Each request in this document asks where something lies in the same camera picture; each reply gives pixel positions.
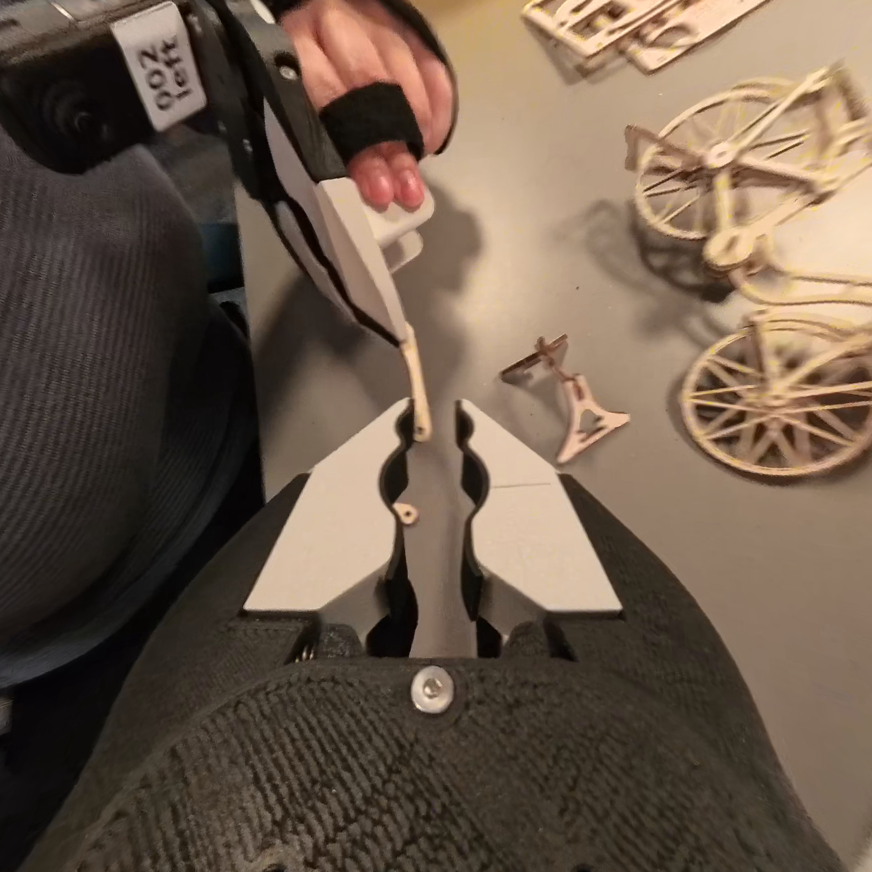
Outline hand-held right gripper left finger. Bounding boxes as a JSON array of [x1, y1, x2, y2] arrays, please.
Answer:
[[243, 401, 416, 656]]

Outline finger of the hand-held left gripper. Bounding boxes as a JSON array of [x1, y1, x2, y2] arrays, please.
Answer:
[[276, 204, 399, 342], [264, 108, 413, 343]]

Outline triangular wooden bracket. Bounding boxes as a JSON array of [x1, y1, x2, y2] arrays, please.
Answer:
[[500, 334, 570, 384], [545, 354, 631, 466]]

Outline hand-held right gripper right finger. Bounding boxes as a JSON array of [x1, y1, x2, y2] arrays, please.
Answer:
[[455, 401, 623, 656]]

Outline person's left hand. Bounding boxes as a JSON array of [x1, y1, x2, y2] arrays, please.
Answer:
[[282, 0, 454, 208]]

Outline wooden bicycle model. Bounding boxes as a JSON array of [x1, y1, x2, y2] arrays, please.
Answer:
[[623, 61, 872, 478]]

